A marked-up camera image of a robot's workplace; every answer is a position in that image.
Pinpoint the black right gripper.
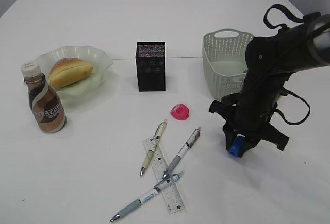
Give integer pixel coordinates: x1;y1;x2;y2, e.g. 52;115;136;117
209;80;288;158

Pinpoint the blue pencil sharpener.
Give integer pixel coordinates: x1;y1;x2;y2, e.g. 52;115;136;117
228;136;244;158

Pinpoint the golden bread roll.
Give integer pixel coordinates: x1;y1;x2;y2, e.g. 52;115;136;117
48;58;94;88

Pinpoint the brown Nescafe coffee bottle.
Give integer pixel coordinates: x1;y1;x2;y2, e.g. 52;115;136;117
21;61;67;133

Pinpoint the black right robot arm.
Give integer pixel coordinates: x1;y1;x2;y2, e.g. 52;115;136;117
209;12;329;157

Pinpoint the white grey upper pen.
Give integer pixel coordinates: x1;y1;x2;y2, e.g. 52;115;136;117
162;126;202;179

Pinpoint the pink pencil sharpener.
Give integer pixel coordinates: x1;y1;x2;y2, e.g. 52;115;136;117
170;104;189;120

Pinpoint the white blue lower pen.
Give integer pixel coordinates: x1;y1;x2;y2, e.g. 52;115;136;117
110;171;184;222

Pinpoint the yellow-green clear pen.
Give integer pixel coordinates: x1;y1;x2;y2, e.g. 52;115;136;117
140;119;167;177

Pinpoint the green plastic woven basket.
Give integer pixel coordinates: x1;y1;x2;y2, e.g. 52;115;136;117
202;28;254;101

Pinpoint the black mesh pen holder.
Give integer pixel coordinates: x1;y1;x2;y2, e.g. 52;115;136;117
135;42;166;92

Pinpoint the pale green wavy plate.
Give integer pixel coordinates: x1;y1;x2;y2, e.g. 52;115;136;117
35;46;113;98

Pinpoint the clear plastic ruler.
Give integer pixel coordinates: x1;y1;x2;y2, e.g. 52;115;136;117
142;137;185;214

